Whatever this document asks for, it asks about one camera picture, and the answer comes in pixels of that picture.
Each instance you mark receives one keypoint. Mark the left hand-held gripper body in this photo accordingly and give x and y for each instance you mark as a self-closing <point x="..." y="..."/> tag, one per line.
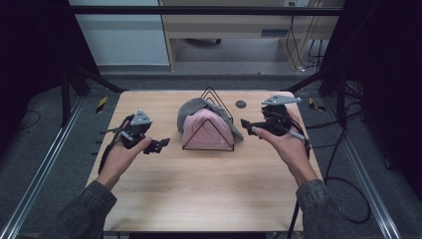
<point x="139" y="119"/>

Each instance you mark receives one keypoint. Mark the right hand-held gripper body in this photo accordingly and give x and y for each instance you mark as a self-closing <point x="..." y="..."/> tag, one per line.
<point x="277" y="121"/>

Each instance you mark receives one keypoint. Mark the pink knit beanie hat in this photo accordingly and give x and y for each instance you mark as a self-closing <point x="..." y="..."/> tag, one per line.
<point x="202" y="132"/>

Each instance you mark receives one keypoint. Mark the grey beanie hat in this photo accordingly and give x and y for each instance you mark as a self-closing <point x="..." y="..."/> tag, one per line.
<point x="189" y="109"/>

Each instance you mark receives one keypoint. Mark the person's right hand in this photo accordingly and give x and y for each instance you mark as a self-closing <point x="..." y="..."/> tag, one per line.
<point x="293" y="152"/>

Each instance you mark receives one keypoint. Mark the person's left hand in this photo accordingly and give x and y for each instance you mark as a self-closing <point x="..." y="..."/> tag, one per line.
<point x="116" y="162"/>

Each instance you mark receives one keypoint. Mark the round grey table grommet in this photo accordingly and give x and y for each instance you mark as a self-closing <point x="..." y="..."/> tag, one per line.
<point x="241" y="104"/>

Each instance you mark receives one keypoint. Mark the yellow black tape strip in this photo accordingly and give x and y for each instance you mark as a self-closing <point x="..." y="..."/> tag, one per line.
<point x="315" y="105"/>
<point x="102" y="104"/>

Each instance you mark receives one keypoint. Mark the black metal stand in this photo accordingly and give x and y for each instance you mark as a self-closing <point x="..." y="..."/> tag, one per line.
<point x="341" y="99"/>
<point x="65" y="99"/>

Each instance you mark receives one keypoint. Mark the white cabinet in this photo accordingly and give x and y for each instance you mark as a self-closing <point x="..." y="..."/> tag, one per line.
<point x="122" y="40"/>

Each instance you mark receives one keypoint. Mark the light wooden desk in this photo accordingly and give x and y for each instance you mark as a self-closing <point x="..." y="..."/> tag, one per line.
<point x="232" y="26"/>

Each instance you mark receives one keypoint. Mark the black curtain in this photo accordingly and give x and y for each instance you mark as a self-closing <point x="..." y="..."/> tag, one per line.
<point x="30" y="49"/>
<point x="388" y="66"/>

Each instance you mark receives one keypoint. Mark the aluminium floor rail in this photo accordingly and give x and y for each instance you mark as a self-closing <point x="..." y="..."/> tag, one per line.
<point x="365" y="179"/>
<point x="43" y="166"/>

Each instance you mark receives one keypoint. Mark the black horizontal frame bar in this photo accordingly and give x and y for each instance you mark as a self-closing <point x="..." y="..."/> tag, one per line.
<point x="199" y="10"/>

